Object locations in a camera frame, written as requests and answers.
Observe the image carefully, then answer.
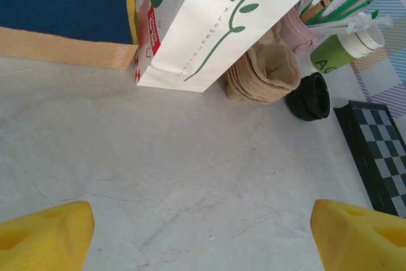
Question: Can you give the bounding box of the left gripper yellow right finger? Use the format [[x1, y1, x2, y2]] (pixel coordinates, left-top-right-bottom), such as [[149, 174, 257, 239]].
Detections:
[[310, 199, 406, 271]]

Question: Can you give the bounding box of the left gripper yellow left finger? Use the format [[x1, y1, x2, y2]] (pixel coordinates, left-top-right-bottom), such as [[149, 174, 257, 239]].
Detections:
[[0, 200, 95, 271]]

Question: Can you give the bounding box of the blue napkin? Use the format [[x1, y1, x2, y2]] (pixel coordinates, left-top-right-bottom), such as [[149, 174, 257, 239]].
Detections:
[[0, 0, 134, 45]]

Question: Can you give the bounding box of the white flower print paper bag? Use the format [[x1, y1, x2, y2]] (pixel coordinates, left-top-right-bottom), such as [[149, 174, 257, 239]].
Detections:
[[132, 0, 332, 94]]

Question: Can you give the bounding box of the black silver chessboard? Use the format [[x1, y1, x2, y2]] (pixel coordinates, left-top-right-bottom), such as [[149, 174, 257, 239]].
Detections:
[[332, 100, 406, 218]]

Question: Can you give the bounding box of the stack of green paper cups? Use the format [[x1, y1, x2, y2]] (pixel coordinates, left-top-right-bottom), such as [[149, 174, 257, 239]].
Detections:
[[310, 25, 386, 76]]

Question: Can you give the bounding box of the white wrapped straw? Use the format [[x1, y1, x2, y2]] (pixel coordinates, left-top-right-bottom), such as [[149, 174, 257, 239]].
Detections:
[[306, 12, 395, 36]]

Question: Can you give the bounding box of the pink straw holder cup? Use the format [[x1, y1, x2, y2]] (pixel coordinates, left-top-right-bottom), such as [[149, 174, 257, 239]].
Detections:
[[280, 7, 327, 55]]

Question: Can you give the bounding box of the brown paper straw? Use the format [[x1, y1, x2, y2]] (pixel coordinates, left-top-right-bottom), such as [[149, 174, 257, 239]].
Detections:
[[299, 0, 331, 22]]

